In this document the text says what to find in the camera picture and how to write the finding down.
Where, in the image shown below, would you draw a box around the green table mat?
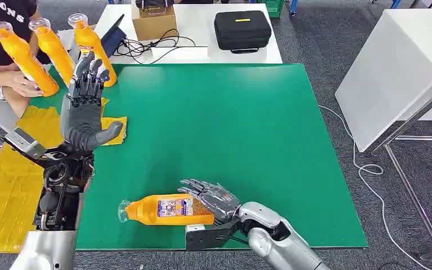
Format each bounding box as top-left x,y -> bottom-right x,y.
29,63 -> 368,251

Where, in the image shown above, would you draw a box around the black carry case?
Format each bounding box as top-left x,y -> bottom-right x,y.
213,10 -> 272,55

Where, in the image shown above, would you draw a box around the dark tablet with cover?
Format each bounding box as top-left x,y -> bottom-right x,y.
100,14 -> 128,59

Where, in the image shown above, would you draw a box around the metal table frame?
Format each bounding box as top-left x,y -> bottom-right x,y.
370,59 -> 432,262

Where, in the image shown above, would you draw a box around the green plastic crate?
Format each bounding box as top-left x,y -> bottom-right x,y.
256,0 -> 286,19

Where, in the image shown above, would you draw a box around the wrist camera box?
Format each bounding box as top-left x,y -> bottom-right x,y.
4,127 -> 47,161
184,222 -> 239,251

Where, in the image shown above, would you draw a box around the large white table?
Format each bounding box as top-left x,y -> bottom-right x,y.
334,8 -> 432,153

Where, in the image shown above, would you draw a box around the white floor cable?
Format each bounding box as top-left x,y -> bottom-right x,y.
318,105 -> 432,270

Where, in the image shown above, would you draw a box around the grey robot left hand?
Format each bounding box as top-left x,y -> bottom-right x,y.
60,51 -> 124,152

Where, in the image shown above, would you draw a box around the orange drink bottle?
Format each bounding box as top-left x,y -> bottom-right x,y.
117,193 -> 217,226
67,13 -> 118,88
28,17 -> 74,87
0,21 -> 60,98

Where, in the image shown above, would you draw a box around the person's right hand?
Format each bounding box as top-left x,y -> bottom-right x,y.
3,70 -> 44,98

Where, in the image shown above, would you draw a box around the black cables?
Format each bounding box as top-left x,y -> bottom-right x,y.
112,29 -> 209,66

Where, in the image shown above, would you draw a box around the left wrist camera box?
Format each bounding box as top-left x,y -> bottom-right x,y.
4,127 -> 47,161

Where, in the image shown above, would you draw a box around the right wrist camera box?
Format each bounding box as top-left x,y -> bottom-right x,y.
184,222 -> 239,251

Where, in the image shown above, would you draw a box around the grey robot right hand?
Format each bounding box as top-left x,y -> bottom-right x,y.
177,178 -> 241,226

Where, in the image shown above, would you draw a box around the brown cardboard box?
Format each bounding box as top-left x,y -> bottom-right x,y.
131,5 -> 178,42

